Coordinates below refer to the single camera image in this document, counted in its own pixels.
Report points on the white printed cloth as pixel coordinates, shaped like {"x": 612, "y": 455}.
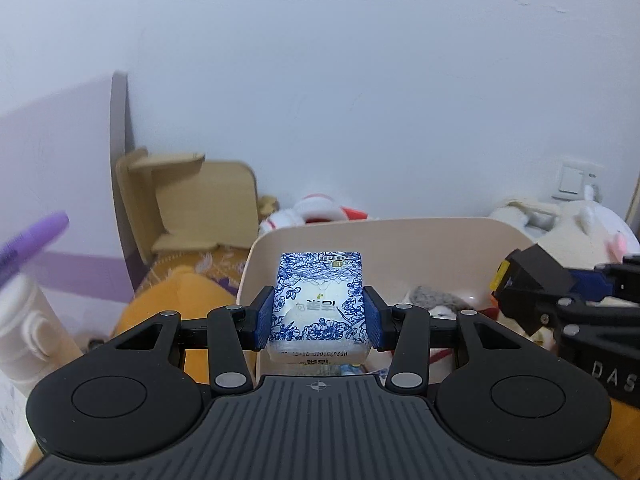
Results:
{"x": 12, "y": 420}

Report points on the grey fluffy item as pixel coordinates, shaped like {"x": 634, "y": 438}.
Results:
{"x": 435, "y": 296}

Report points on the orange plush toy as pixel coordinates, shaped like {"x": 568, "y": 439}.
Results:
{"x": 150, "y": 300}

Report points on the red and white plush toy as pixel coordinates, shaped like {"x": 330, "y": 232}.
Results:
{"x": 310, "y": 210}

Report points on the beige plastic container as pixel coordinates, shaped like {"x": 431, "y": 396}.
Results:
{"x": 425, "y": 255}

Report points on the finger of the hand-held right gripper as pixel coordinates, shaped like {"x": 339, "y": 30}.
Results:
{"x": 610, "y": 282}
{"x": 535, "y": 280}

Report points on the blue floral tissue pack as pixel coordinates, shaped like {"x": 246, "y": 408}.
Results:
{"x": 320, "y": 300}

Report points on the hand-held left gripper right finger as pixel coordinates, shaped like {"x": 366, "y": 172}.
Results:
{"x": 374, "y": 320}

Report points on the white wall switch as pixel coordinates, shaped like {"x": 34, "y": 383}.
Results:
{"x": 572, "y": 177}

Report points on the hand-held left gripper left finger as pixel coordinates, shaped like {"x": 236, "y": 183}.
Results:
{"x": 264, "y": 317}

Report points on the folded cardboard piece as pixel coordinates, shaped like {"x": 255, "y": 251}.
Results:
{"x": 137, "y": 195}

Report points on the purple marker pen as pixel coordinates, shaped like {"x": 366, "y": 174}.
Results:
{"x": 35, "y": 240}

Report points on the white thermos bottle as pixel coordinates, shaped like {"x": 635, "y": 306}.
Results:
{"x": 30, "y": 320}

